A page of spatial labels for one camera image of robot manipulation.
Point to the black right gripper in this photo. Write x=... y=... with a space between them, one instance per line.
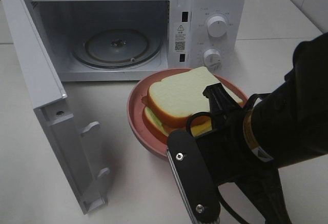
x=227 y=158

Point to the toy bread sandwich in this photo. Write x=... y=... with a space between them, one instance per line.
x=170 y=102

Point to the white microwave door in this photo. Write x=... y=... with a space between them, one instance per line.
x=77 y=149

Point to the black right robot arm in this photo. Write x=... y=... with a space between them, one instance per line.
x=248 y=144

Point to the white lower timer knob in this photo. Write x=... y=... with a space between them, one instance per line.
x=211 y=58

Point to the white upper power knob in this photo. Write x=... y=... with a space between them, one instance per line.
x=217 y=26

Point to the white microwave oven body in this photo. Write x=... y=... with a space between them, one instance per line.
x=182 y=25

